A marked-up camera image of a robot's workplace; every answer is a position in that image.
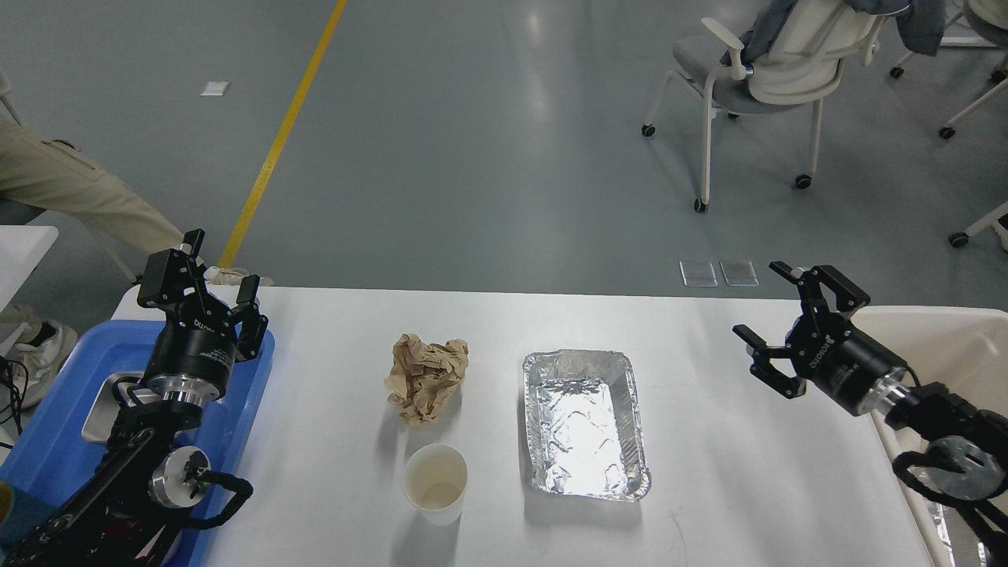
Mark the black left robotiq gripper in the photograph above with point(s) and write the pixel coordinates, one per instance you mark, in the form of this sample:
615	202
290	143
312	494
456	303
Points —
196	354

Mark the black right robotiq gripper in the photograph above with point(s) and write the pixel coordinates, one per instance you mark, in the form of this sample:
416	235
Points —
850	366

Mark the stainless steel rectangular dish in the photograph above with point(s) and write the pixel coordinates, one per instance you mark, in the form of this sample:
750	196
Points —
98	413

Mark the brown paper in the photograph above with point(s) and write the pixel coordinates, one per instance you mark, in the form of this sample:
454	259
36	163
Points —
424	377

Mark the aluminium foil tray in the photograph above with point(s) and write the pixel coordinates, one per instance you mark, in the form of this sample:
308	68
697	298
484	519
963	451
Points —
583	425

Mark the white paper cup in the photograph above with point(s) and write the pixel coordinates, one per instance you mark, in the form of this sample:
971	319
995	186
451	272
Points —
435	481

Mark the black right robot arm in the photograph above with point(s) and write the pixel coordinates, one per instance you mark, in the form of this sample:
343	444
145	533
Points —
964	463

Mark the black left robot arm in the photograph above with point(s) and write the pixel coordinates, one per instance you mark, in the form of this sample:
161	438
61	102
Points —
148	488

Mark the white side table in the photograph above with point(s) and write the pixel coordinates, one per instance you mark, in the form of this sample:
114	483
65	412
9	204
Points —
22	247

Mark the foil tray in bin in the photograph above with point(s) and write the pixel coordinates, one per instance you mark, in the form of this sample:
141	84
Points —
938	518

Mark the person in beige trousers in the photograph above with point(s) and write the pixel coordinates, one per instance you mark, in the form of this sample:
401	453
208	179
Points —
51	174

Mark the blue plastic tray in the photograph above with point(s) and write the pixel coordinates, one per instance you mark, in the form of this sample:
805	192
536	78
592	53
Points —
51	459

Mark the white office chair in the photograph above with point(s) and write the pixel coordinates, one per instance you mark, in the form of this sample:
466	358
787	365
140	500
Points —
803	66

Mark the teal object at corner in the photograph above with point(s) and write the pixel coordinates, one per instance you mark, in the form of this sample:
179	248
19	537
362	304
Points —
20	515

